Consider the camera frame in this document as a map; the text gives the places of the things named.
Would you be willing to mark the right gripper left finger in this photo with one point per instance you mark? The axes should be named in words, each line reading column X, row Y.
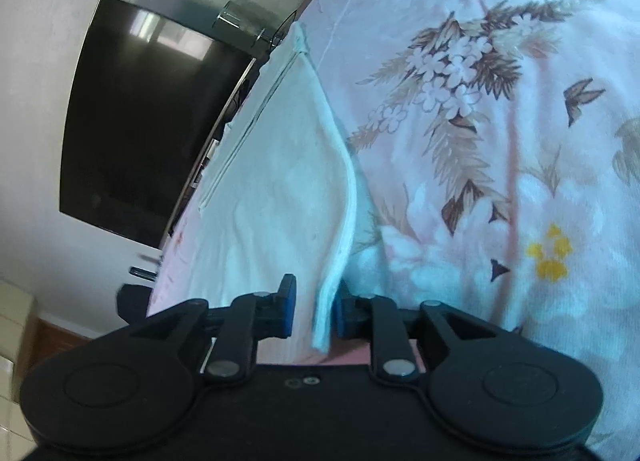
column 135, row 383

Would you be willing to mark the dark jacket on chair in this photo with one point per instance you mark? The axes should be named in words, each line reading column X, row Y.
column 132, row 303

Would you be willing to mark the brown wooden tv console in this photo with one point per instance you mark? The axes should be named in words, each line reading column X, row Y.
column 226, row 114

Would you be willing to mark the pink floral bed sheet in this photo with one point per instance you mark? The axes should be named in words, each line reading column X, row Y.
column 496, row 151

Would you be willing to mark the large curved black television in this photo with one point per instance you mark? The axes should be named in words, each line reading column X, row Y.
column 146, row 94

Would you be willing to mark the white knitted garment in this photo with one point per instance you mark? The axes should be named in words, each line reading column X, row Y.
column 278, row 197

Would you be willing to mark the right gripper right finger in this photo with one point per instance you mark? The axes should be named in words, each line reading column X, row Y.
column 489, row 388

